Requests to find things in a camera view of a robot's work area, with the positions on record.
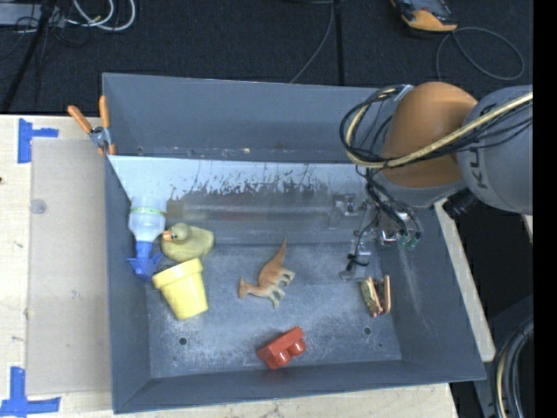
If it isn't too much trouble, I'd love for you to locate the red toy brick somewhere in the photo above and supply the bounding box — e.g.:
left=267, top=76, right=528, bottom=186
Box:
left=254, top=326, right=307, bottom=371

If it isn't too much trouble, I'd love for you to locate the clear spray bottle blue nozzle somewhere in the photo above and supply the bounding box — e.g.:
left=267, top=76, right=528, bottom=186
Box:
left=126, top=195, right=169, bottom=283

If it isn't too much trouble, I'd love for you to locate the orange toy dinosaur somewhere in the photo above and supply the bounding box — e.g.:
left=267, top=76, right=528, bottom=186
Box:
left=237, top=238, right=297, bottom=310

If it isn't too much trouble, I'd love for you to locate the grey metal bin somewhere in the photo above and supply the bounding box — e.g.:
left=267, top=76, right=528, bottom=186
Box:
left=100, top=71, right=488, bottom=415

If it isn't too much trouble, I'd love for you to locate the black cylinder on white bracket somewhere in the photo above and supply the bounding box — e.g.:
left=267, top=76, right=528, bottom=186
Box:
left=441, top=187, right=480, bottom=221

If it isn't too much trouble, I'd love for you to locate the toy sandwich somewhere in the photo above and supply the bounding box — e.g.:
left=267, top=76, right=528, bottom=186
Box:
left=359, top=274, right=393, bottom=319

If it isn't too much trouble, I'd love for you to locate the yellow flower pot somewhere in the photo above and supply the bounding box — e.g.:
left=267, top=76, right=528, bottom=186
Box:
left=151, top=257, right=211, bottom=321

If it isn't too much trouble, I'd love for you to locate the yellow rubber duck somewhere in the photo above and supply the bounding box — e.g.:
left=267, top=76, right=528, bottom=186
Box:
left=159, top=222, right=216, bottom=264

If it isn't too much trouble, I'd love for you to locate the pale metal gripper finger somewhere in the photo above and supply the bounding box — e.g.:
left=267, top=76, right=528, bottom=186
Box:
left=339, top=251, right=372, bottom=283
left=327, top=193, right=366, bottom=231

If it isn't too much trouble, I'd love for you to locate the pale flat board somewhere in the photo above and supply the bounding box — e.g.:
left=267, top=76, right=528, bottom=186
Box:
left=24, top=137, right=115, bottom=396

